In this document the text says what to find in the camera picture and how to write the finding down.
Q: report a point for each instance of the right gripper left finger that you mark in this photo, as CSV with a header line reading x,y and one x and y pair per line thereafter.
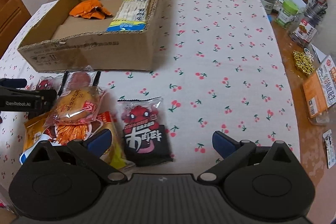
x,y
89,152

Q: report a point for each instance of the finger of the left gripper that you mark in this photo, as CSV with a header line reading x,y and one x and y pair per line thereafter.
x,y
13,83

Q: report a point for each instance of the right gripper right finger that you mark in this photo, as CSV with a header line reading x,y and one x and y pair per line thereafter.
x,y
235,154

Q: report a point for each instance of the small red cartoon snack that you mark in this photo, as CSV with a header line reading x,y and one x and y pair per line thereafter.
x,y
49,83

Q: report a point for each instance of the yellow cake snack bag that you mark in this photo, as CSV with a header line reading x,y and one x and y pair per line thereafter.
x,y
114,155

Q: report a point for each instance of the spicy strips white blue bag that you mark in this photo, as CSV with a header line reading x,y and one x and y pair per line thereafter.
x,y
56,135

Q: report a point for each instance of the sliced sausage clear pack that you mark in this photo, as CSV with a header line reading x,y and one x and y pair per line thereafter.
x,y
73,80

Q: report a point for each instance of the round bread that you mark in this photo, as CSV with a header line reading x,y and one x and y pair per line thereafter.
x,y
75,107

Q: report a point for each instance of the red black cartoon snack bag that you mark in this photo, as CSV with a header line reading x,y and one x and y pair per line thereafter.
x,y
145,140

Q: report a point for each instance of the wooden chair at left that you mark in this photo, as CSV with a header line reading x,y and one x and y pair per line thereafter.
x,y
13,16

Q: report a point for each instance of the cherry pattern tablecloth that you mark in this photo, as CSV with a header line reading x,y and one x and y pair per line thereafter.
x,y
217,67

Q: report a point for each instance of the small card on table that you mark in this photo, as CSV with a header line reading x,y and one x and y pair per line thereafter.
x,y
330,151

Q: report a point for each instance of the orange peanut snack bag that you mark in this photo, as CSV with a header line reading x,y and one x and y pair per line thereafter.
x,y
319,91

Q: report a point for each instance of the orange crumpled snack bag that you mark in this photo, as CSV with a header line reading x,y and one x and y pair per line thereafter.
x,y
90,9

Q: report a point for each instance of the cardboard box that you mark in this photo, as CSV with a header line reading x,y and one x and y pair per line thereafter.
x,y
60,42

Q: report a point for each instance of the gold snowflake ornament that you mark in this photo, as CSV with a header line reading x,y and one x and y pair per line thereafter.
x,y
303,63

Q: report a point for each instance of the yellow blue noodle snack pack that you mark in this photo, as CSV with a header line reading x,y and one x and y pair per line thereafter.
x,y
131,16

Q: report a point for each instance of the green lid jar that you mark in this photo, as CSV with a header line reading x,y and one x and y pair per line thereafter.
x,y
286,14

